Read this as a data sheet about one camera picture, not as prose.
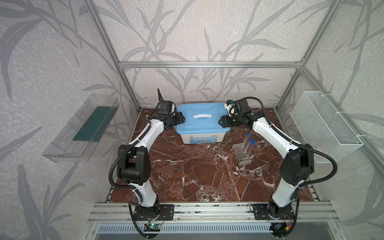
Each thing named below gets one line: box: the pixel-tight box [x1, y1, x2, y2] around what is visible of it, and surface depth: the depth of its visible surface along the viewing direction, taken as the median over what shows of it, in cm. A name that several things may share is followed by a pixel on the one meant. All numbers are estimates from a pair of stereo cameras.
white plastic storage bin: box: [180, 132, 226, 144], surface depth 95 cm
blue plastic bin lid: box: [176, 102, 231, 135], surface depth 92 cm
